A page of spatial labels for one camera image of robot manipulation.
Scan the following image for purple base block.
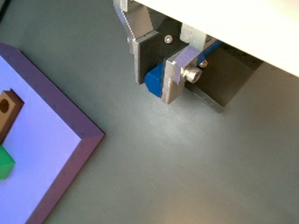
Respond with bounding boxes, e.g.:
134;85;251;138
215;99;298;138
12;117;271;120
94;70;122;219
0;43;104;224

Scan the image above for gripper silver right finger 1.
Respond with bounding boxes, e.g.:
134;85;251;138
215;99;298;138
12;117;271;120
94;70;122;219
162;24;207;104

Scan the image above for blue stepped peg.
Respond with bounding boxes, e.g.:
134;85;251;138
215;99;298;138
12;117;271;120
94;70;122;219
145;40;222;97

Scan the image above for green block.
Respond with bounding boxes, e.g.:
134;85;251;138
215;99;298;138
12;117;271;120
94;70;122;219
0;145;15;180

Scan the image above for brown upright bracket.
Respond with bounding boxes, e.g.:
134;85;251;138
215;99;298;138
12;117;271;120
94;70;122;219
0;89;24;144

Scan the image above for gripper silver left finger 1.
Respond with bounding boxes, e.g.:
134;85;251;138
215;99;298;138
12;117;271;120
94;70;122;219
114;0;191;86

